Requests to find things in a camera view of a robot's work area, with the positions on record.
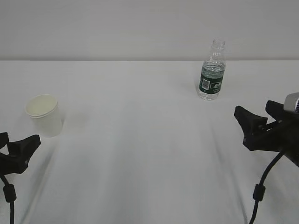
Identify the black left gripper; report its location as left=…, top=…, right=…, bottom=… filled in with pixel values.
left=0, top=132, right=41, bottom=175

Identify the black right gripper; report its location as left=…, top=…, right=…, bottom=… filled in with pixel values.
left=234, top=100, right=299, bottom=166

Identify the white paper cup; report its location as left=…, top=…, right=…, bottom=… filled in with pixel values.
left=25, top=94, right=63, bottom=138

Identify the Yibao mineral water bottle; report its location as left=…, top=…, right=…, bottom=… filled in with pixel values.
left=198, top=39, right=226, bottom=101

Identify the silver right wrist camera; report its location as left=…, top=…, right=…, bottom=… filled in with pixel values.
left=283, top=92, right=299, bottom=113

